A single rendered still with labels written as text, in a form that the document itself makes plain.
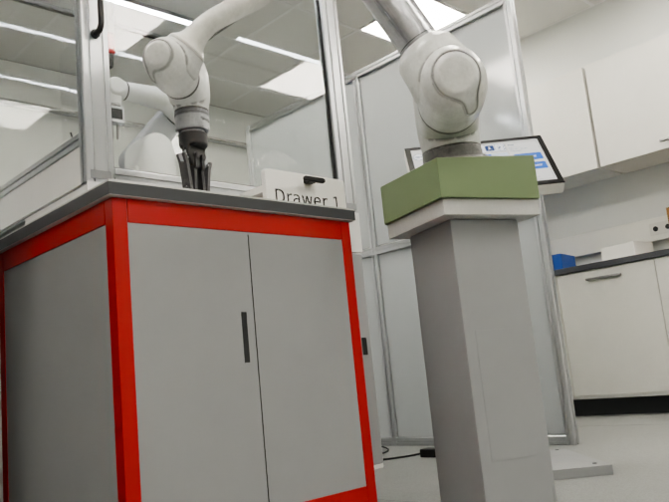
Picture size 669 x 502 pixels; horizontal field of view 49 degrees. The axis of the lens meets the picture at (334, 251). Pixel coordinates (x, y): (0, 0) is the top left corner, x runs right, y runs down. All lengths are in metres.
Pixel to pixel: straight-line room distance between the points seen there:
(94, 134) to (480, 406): 1.22
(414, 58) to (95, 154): 0.89
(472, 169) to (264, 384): 0.72
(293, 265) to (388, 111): 2.52
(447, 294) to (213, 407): 0.66
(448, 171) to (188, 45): 0.69
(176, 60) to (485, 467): 1.18
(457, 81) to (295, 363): 0.71
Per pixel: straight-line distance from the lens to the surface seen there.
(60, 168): 2.21
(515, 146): 2.84
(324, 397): 1.60
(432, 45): 1.75
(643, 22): 5.63
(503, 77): 3.62
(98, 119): 2.12
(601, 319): 4.66
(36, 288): 1.67
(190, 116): 1.96
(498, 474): 1.79
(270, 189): 1.93
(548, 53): 5.92
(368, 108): 4.14
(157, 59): 1.82
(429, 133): 1.89
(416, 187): 1.82
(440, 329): 1.83
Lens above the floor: 0.37
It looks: 10 degrees up
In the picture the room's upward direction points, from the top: 6 degrees counter-clockwise
